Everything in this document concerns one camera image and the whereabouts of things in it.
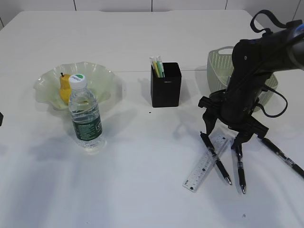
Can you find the clear plastic water bottle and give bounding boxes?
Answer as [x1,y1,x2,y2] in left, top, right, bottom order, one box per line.
[68,74,105,154]

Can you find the green wavy glass plate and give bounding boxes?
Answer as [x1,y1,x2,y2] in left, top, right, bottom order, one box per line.
[34,62,116,110]

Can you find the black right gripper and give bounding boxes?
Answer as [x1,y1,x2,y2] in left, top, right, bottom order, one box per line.
[198,89,269,149]

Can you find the teal utility knife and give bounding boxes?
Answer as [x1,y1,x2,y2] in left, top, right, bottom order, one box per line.
[156,56,165,78]

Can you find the clear plastic ruler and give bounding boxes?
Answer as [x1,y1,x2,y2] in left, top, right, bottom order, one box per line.
[183,135,228,192]

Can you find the black pen crossing ruler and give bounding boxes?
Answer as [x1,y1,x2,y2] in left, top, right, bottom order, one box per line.
[200,132,232,185]

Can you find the yellow utility knife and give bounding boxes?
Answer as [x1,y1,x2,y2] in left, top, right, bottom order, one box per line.
[149,57,160,77]

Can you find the yellow pear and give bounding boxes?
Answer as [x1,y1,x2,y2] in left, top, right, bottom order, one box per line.
[59,72,71,104]

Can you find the green woven plastic basket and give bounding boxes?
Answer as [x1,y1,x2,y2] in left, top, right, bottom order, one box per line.
[207,46,278,106]

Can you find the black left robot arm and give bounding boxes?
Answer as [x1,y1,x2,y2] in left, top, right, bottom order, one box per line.
[0,112,4,126]

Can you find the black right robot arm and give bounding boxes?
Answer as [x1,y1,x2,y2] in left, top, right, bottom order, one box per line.
[198,9,304,149]

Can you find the black pen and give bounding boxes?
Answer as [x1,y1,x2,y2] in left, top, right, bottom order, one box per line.
[261,138,304,178]
[234,144,247,194]

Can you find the black square pen holder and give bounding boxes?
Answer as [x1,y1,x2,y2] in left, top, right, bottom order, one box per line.
[150,62,182,108]

